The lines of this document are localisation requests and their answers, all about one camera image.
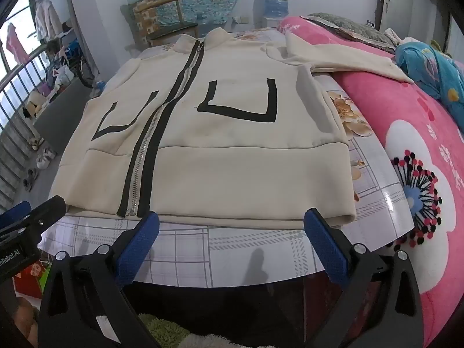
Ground pair of white shoes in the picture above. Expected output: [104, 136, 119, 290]
[36, 148, 57, 169]

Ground cream zip jacket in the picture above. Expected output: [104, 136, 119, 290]
[54, 29, 416, 231]

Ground red paper bag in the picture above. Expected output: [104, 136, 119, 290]
[12, 261, 51, 298]

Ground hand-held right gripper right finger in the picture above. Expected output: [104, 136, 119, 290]
[304, 207, 424, 348]

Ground pink floral blanket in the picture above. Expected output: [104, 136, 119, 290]
[277, 16, 464, 348]

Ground hanging white garment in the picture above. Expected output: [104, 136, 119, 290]
[34, 0, 62, 40]

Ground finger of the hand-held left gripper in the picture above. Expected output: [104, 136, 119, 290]
[0, 196, 68, 251]
[0, 200, 32, 231]

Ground metal railing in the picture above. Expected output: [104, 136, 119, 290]
[0, 47, 51, 211]

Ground grey patterned blanket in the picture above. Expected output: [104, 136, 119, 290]
[308, 12, 397, 53]

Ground person's green fuzzy clothing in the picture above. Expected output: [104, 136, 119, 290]
[139, 312, 262, 348]

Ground white water dispenser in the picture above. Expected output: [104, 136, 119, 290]
[259, 16, 287, 30]

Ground pair of dark shoes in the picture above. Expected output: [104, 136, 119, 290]
[23, 168, 39, 191]

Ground cream jacket with black stripes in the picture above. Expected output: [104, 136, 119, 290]
[38, 25, 421, 285]

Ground hanging pink garment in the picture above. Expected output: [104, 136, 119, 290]
[5, 23, 30, 64]

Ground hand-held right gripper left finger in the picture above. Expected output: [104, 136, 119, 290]
[38, 210, 162, 348]

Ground blue water jug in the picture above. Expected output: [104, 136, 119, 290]
[262, 0, 291, 20]

